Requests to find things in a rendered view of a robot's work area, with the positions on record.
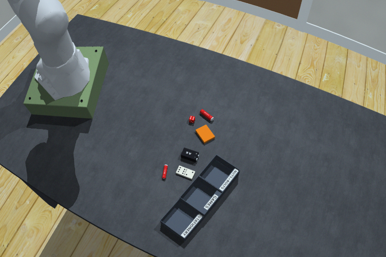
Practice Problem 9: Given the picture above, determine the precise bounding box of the dark grey three-compartment bin rack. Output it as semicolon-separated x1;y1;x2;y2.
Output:
160;155;240;241

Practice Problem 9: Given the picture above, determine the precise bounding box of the white domino tile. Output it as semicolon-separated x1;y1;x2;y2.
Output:
176;166;195;179

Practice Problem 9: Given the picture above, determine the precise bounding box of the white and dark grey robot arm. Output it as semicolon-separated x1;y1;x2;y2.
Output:
8;0;90;100

